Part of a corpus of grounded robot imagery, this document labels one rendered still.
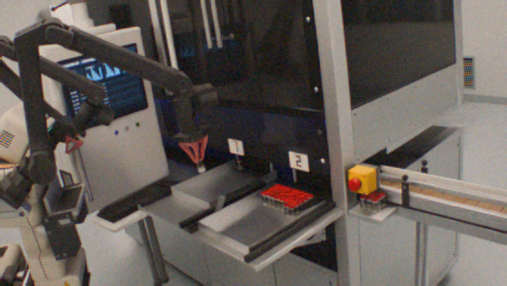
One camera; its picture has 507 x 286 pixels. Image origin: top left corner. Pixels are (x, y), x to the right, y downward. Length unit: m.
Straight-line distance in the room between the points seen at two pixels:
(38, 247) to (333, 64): 1.13
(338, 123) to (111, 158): 1.07
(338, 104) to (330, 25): 0.24
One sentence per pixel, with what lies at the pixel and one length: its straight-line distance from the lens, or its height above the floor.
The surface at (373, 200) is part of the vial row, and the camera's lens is 1.42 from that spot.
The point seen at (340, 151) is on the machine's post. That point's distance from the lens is 1.39.
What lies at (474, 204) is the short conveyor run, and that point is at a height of 0.93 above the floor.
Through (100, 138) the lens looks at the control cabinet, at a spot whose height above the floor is 1.11.
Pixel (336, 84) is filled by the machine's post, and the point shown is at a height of 1.30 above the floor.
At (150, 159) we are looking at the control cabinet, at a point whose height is 0.92.
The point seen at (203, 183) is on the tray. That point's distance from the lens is 1.84.
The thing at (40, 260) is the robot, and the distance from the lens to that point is 1.57.
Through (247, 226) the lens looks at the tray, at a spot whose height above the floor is 0.88.
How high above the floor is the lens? 1.57
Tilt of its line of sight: 18 degrees down
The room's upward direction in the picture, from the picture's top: 9 degrees counter-clockwise
